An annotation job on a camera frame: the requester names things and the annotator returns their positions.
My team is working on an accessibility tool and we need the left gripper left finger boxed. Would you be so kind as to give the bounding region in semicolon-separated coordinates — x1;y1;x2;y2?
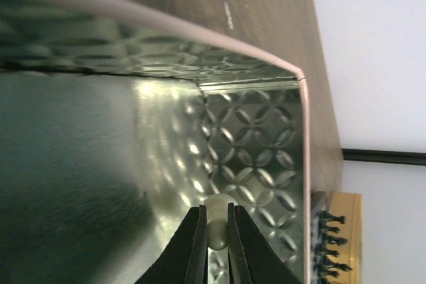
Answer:
136;206;208;284

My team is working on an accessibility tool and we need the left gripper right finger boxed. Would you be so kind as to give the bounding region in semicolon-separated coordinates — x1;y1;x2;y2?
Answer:
227;203;300;284

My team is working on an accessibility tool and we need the white chess knight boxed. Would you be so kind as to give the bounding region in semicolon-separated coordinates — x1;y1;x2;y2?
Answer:
204;194;238;251

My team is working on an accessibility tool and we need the pink metal tin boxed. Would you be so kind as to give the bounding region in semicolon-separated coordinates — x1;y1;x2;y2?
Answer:
1;0;312;283

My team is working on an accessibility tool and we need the black chess piece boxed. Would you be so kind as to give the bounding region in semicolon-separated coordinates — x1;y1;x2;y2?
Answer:
319;211;345;224
319;225;340;234
322;235;348;246
321;261;353;271
316;249;339;257

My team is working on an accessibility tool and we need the black white chessboard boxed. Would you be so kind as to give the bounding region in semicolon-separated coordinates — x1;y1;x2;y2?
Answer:
310;191;327;283

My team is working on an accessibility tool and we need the yellow metal tin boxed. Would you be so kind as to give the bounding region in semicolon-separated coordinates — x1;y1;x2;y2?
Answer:
327;192;363;283

